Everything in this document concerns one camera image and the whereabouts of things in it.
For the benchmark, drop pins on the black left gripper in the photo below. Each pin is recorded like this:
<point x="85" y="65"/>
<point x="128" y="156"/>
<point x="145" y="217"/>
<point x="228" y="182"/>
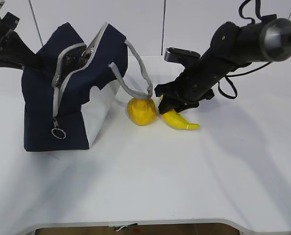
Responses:
<point x="14" y="53"/>

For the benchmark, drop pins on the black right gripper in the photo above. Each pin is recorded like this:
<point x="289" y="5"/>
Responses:
<point x="192" y="84"/>

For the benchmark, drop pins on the yellow banana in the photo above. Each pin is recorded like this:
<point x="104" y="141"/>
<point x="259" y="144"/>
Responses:
<point x="177" y="121"/>

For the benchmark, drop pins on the yellow pear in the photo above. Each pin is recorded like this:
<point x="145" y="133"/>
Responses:
<point x="141" y="112"/>

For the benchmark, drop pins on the navy blue lunch bag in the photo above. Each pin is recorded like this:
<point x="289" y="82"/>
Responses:
<point x="67" y="100"/>

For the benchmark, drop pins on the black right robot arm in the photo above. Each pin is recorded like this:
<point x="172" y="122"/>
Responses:
<point x="231" y="47"/>

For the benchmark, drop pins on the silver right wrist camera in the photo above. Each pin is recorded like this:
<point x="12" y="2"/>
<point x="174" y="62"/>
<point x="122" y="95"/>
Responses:
<point x="180" y="56"/>

